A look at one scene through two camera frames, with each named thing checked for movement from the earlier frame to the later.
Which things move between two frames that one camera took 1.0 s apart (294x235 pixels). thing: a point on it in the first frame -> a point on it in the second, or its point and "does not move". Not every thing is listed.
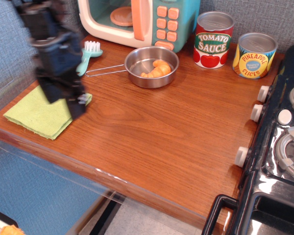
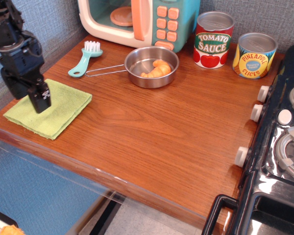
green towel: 34,112 does not move
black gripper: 59,58 -> 21,56
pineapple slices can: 254,55 does not move
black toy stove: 271,200 does not move
